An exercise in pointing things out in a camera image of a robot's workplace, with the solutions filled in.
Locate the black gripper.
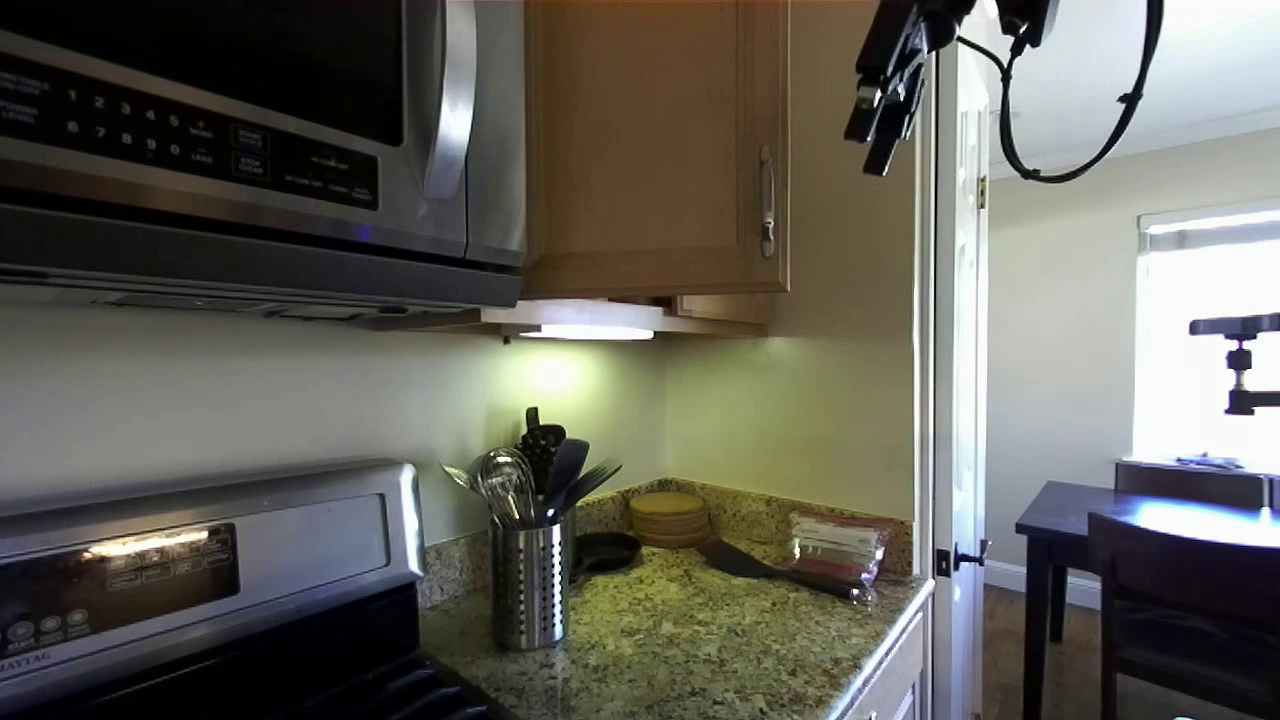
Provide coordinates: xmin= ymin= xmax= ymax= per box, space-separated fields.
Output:
xmin=840 ymin=0 xmax=965 ymax=181

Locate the metal cupboard door handle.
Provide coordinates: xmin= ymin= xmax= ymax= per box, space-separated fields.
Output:
xmin=756 ymin=139 xmax=783 ymax=260

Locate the wooden cupboard door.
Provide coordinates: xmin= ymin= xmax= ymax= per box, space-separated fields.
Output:
xmin=520 ymin=0 xmax=794 ymax=298
xmin=667 ymin=290 xmax=780 ymax=333

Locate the under cabinet light strip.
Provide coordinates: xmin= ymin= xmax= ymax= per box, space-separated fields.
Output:
xmin=515 ymin=315 xmax=659 ymax=348

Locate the bright window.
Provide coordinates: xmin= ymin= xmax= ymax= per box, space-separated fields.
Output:
xmin=1128 ymin=202 xmax=1280 ymax=473

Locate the black door latch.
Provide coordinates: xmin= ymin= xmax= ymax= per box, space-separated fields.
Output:
xmin=931 ymin=537 xmax=992 ymax=580

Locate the thin black utensil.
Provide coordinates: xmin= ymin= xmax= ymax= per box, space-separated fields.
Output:
xmin=552 ymin=458 xmax=627 ymax=522

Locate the black kitchen utensil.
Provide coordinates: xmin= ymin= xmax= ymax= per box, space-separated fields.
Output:
xmin=515 ymin=404 xmax=569 ymax=487

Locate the black plastic ladle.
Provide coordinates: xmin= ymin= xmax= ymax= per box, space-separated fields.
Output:
xmin=537 ymin=434 xmax=591 ymax=522

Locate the dark wooden table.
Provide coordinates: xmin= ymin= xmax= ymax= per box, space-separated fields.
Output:
xmin=1010 ymin=474 xmax=1280 ymax=720

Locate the dark wooden chair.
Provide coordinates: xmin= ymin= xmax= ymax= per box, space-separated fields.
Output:
xmin=1109 ymin=456 xmax=1273 ymax=517
xmin=1085 ymin=508 xmax=1280 ymax=720

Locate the black round dish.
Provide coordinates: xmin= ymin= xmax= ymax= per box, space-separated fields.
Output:
xmin=570 ymin=529 xmax=644 ymax=580

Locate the silver metal ladle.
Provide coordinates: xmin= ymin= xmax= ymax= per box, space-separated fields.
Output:
xmin=463 ymin=447 xmax=538 ymax=529

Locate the white base cabinet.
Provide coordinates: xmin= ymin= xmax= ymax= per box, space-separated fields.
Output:
xmin=820 ymin=583 xmax=938 ymax=720

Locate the ribbed steel utensil holder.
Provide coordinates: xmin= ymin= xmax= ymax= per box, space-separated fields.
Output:
xmin=487 ymin=510 xmax=577 ymax=657

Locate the stainless steel microwave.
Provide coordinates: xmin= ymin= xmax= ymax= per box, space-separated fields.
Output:
xmin=0 ymin=0 xmax=532 ymax=324

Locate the stainless steel gas stove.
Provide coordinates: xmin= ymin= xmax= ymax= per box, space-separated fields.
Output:
xmin=0 ymin=456 xmax=512 ymax=720

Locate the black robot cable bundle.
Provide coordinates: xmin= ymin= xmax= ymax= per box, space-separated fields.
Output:
xmin=954 ymin=0 xmax=1166 ymax=189

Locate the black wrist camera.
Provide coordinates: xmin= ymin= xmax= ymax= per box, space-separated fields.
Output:
xmin=994 ymin=0 xmax=1068 ymax=50

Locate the white door frame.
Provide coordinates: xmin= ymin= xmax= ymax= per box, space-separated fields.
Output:
xmin=917 ymin=34 xmax=994 ymax=720

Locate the black camera on stand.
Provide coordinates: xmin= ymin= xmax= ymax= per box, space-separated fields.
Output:
xmin=1183 ymin=309 xmax=1280 ymax=418

